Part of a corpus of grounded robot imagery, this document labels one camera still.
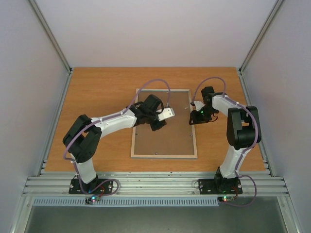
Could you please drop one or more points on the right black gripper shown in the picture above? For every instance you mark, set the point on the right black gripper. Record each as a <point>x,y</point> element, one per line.
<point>198,119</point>

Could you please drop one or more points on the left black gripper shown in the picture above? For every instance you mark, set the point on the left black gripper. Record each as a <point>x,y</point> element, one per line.
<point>155,127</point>

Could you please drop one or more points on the brown hardboard backing board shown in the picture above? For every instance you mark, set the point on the brown hardboard backing board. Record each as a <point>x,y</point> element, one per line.
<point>167,131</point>

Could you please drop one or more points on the teal picture frame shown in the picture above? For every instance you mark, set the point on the teal picture frame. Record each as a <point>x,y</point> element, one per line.
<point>165,156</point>

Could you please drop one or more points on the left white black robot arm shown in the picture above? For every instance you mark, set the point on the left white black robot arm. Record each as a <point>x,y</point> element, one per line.
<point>82,139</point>

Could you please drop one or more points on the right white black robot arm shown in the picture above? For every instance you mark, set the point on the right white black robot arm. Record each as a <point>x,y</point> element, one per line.
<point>243,133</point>

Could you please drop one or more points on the right small circuit board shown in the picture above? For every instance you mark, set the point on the right small circuit board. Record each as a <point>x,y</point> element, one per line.
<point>226,198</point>

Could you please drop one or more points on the small circuit board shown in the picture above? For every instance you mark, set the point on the small circuit board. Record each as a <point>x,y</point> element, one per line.
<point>226,198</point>
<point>92,200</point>

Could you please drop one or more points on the left small circuit board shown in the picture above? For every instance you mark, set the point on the left small circuit board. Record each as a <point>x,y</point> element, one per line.
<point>92,200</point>

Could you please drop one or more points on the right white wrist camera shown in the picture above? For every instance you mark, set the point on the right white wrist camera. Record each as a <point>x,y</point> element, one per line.
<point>198,105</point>

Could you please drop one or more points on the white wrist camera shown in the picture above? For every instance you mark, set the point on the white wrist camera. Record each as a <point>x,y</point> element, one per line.
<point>198,105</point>
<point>165,114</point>

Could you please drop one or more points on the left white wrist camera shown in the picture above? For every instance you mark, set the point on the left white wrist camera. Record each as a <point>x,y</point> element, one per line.
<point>165,114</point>

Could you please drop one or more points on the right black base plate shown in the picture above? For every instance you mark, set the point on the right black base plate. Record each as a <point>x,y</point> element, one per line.
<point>225,186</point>

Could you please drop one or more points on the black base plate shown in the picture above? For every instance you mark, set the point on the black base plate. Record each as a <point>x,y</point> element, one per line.
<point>225,186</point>
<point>98,186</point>

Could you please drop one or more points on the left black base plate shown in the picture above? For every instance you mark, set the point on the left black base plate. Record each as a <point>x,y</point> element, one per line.
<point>98,186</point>

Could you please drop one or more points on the aluminium front rail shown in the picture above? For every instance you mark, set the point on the aluminium front rail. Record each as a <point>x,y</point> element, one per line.
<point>148,184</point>

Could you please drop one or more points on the right aluminium corner post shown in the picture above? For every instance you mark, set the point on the right aluminium corner post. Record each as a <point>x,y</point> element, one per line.
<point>262,32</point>

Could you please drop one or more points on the aluminium corner post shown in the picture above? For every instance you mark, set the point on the aluminium corner post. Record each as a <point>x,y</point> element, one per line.
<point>37,11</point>
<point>262,32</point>

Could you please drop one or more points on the grey slotted cable duct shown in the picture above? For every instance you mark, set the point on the grey slotted cable duct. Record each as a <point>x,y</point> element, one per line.
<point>128,202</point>

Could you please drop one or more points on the left aluminium corner post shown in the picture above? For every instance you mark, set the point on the left aluminium corner post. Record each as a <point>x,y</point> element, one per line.
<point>37,11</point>

